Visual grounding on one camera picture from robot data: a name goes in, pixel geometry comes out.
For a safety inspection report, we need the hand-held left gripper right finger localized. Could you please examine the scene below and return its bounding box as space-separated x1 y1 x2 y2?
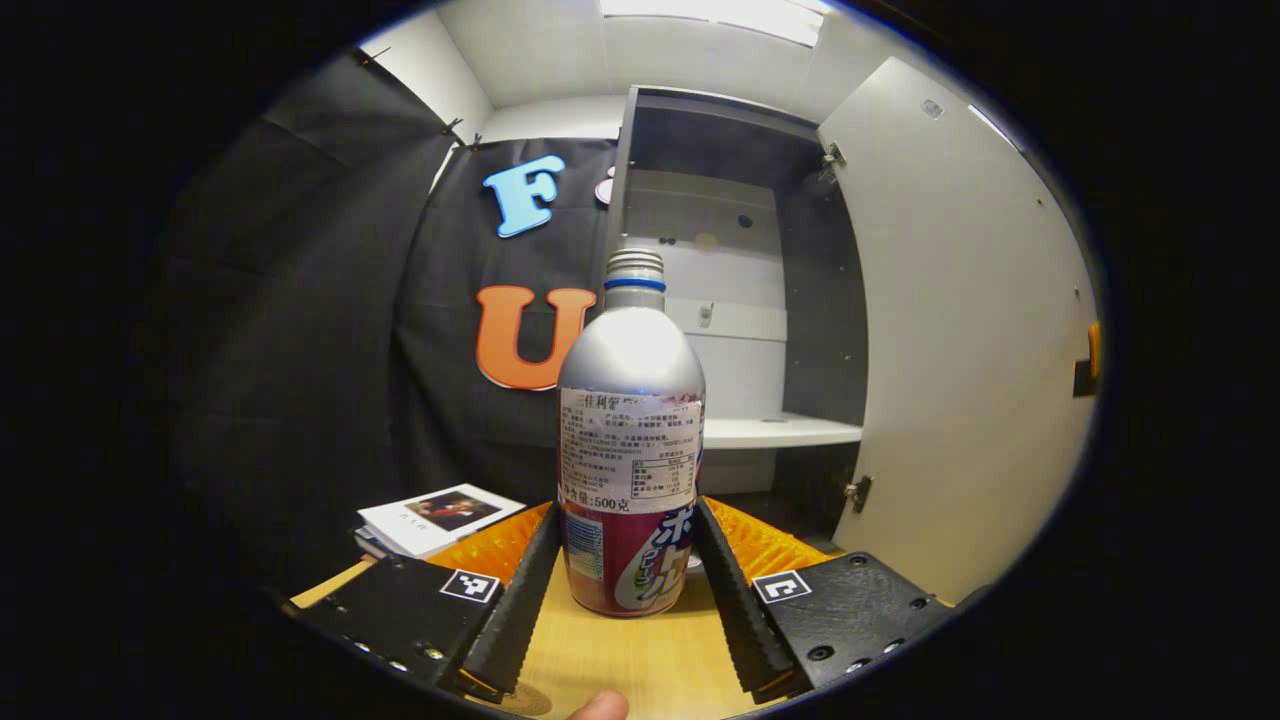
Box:
692 495 956 704

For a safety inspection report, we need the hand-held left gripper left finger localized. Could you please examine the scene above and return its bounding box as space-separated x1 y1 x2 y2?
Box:
285 500 563 706

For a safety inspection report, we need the round brown coaster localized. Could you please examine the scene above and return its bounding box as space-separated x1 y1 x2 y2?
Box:
478 683 553 717

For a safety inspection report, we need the silver bottle with red label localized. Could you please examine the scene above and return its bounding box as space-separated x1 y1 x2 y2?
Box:
556 248 707 618

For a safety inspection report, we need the dark grey cabinet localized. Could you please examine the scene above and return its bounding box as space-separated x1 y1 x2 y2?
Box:
600 85 871 546

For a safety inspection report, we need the white cabinet shelf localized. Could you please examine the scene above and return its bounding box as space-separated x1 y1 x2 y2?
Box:
700 413 863 449

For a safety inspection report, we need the white picture cover book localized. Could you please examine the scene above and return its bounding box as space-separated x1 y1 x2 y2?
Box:
357 484 527 559

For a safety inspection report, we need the black backdrop cloth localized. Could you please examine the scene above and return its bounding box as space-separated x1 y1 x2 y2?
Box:
170 50 626 601

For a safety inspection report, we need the long ceiling light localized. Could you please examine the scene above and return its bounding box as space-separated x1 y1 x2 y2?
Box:
600 0 831 46

